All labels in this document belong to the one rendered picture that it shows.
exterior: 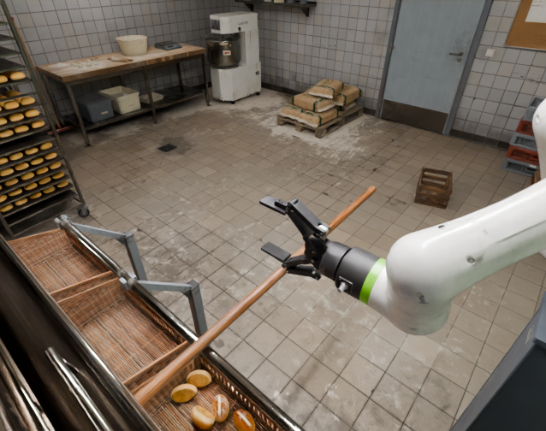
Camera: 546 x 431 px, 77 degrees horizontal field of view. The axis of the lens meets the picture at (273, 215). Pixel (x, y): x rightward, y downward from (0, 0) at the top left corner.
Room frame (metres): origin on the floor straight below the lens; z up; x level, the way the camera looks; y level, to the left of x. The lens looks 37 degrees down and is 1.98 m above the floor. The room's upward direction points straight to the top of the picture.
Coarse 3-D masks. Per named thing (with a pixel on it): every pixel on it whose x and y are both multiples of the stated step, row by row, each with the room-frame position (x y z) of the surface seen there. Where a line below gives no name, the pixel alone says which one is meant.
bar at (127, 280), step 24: (120, 240) 1.20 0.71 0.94; (144, 288) 0.71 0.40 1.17; (168, 288) 0.83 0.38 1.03; (192, 288) 0.90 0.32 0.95; (168, 312) 0.61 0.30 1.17; (192, 312) 0.91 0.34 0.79; (192, 336) 0.54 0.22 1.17; (216, 360) 0.47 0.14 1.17; (240, 384) 0.41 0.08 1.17; (264, 408) 0.36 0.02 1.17
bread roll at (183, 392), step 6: (186, 384) 0.68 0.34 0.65; (174, 390) 0.65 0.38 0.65; (180, 390) 0.65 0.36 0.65; (186, 390) 0.65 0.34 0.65; (192, 390) 0.66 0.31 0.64; (174, 396) 0.64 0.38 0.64; (180, 396) 0.64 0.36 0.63; (186, 396) 0.64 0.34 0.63; (192, 396) 0.64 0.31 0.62; (180, 402) 0.63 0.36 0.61
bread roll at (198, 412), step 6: (198, 408) 0.59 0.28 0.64; (204, 408) 0.60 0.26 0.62; (192, 414) 0.57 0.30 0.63; (198, 414) 0.56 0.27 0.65; (204, 414) 0.57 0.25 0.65; (210, 414) 0.57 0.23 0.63; (198, 420) 0.55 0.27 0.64; (204, 420) 0.55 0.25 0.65; (210, 420) 0.55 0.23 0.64; (198, 426) 0.54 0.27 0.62; (204, 426) 0.53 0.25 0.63; (210, 426) 0.53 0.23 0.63
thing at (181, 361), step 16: (368, 192) 1.20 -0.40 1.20; (352, 208) 1.09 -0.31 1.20; (336, 224) 0.99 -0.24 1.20; (256, 288) 0.68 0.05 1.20; (240, 304) 0.62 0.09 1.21; (224, 320) 0.56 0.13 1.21; (208, 336) 0.52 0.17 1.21; (192, 352) 0.47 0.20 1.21; (176, 368) 0.43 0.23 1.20; (160, 384) 0.39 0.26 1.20; (144, 400) 0.36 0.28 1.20
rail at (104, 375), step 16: (0, 240) 0.62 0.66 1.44; (16, 256) 0.58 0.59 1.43; (16, 272) 0.52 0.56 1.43; (32, 288) 0.48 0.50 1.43; (48, 304) 0.43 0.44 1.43; (64, 320) 0.40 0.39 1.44; (80, 336) 0.36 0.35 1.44; (80, 352) 0.33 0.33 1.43; (96, 368) 0.30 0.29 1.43; (112, 384) 0.28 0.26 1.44; (128, 400) 0.25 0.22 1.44; (128, 416) 0.23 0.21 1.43; (144, 416) 0.23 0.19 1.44
